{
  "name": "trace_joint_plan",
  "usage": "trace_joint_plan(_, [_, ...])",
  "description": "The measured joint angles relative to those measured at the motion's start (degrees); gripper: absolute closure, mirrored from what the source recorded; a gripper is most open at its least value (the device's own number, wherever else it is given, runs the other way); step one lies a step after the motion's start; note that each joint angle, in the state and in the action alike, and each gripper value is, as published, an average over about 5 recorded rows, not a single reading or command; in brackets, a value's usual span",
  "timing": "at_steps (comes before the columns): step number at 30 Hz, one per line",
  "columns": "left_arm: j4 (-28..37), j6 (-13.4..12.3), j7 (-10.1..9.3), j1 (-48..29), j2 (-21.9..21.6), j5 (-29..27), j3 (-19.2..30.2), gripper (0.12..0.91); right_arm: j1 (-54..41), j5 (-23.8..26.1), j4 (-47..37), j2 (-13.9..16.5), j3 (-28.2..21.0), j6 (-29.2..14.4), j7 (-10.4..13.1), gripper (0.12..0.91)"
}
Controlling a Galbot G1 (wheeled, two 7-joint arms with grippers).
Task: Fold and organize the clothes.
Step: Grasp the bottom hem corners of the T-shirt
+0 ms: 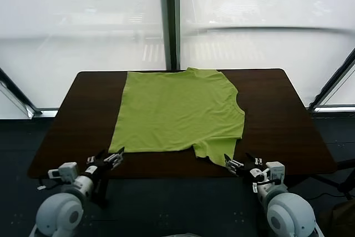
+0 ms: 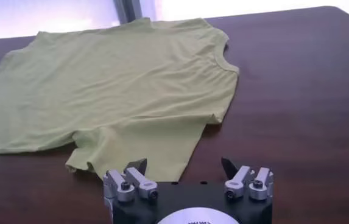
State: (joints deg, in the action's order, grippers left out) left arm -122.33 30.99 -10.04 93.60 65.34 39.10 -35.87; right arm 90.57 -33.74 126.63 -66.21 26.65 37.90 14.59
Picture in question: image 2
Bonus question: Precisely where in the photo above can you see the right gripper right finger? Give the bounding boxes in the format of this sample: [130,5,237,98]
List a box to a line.
[221,156,275,201]

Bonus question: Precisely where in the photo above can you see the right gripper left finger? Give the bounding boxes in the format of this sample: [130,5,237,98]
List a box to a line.
[102,157,160,203]

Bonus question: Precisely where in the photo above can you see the lime green printed t-shirt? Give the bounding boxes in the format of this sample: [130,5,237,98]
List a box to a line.
[0,17,241,183]

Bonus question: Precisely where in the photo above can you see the dark vertical window mullion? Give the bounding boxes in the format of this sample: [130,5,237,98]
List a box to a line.
[113,0,143,24]

